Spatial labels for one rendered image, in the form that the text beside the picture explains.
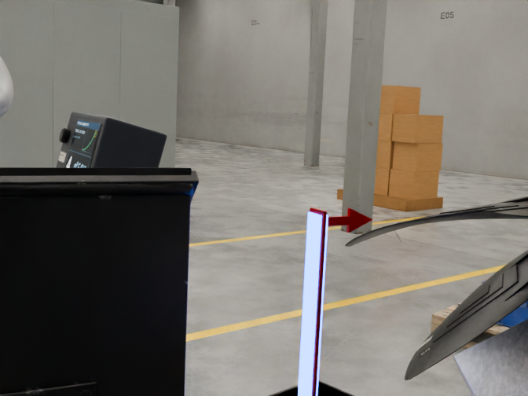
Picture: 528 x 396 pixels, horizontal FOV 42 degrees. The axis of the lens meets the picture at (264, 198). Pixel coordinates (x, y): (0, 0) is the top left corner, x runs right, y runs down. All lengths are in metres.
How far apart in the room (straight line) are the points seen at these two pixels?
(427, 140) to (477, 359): 8.37
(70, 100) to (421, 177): 4.57
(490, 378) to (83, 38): 6.40
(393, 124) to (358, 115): 2.18
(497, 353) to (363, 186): 6.28
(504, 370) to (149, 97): 6.67
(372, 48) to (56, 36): 3.04
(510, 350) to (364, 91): 6.25
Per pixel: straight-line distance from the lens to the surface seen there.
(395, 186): 9.18
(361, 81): 7.05
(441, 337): 1.03
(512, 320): 4.00
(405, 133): 9.07
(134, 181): 0.53
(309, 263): 0.65
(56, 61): 6.88
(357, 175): 7.07
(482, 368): 0.84
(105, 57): 7.10
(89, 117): 1.25
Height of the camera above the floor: 1.29
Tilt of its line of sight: 8 degrees down
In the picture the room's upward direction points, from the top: 3 degrees clockwise
